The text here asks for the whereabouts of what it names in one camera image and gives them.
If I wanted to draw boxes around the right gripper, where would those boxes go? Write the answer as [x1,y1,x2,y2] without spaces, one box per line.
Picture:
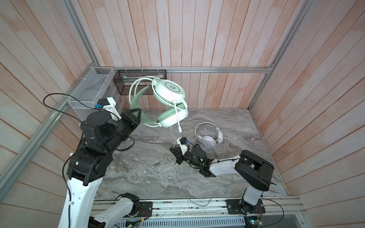
[171,147,203,169]

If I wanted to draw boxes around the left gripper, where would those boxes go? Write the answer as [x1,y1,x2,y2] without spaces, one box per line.
[105,107,143,153]

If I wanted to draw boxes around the green headphones with cable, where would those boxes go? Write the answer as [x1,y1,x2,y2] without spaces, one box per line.
[128,76,189,133]

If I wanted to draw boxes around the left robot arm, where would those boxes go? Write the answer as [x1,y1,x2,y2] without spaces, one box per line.
[59,108,153,228]

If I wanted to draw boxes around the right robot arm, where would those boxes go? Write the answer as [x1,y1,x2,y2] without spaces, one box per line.
[169,145,274,215]

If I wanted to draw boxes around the white headphones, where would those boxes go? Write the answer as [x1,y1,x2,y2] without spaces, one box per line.
[194,122,223,148]

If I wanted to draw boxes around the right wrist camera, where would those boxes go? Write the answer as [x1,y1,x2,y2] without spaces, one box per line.
[176,137,189,155]

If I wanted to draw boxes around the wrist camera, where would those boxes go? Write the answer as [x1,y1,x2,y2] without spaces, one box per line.
[95,97,124,114]
[176,137,189,155]

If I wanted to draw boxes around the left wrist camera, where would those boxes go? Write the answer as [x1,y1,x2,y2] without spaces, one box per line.
[95,97,124,114]

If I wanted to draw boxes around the black wire mesh basket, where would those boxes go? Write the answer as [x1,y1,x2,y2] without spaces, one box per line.
[113,69,167,96]

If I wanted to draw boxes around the white wire mesh shelf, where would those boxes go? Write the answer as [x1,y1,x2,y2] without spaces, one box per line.
[68,67,124,121]

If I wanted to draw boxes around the white headphone cable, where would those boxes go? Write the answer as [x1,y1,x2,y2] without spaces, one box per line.
[148,176,237,207]

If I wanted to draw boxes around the aluminium frame bar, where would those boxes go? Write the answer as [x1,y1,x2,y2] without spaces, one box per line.
[97,66,273,74]

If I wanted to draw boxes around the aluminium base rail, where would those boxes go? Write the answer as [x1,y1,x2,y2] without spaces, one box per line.
[69,196,307,228]

